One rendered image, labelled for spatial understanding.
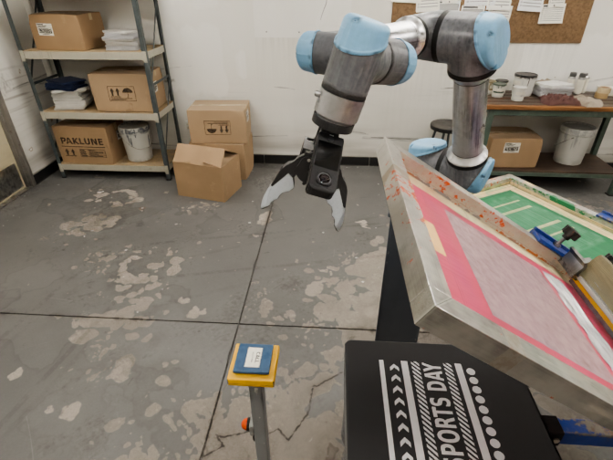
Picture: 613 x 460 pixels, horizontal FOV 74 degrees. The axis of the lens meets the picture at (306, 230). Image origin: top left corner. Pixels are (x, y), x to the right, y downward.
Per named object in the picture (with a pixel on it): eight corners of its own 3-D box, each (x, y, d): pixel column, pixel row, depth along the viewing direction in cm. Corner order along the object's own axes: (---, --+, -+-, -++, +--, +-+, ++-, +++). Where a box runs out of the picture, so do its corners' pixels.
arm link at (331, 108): (367, 106, 63) (316, 89, 62) (356, 133, 65) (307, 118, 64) (364, 94, 69) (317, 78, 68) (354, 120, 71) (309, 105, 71)
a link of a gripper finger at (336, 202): (351, 214, 81) (337, 172, 76) (352, 230, 76) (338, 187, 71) (337, 218, 82) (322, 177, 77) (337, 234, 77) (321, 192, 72)
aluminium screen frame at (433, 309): (413, 325, 49) (435, 306, 47) (375, 149, 98) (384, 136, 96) (787, 526, 67) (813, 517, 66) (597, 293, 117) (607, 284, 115)
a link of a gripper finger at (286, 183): (265, 196, 80) (303, 172, 77) (261, 212, 75) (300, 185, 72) (255, 185, 79) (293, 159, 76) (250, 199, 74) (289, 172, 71)
